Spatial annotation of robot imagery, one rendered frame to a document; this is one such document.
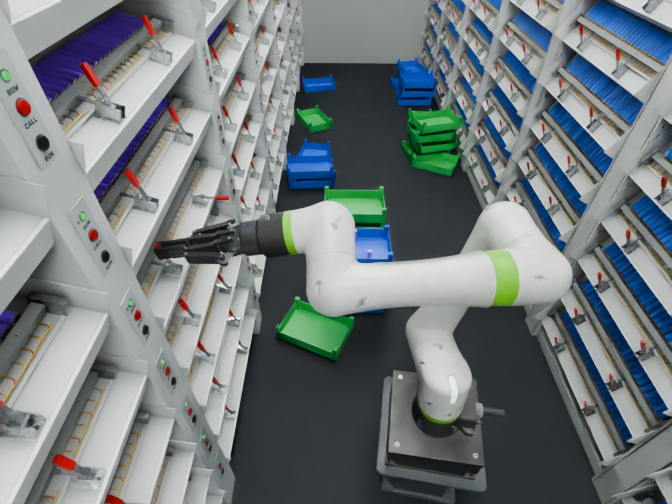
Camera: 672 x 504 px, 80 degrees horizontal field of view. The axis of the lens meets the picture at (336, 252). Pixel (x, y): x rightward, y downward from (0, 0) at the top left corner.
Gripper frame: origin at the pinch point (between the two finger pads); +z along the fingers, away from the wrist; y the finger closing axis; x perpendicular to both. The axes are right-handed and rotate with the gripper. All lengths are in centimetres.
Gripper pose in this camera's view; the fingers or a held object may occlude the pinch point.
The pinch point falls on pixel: (172, 249)
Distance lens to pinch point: 94.4
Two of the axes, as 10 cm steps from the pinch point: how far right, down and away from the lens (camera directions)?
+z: -9.8, 1.3, 1.2
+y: 0.0, -6.9, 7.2
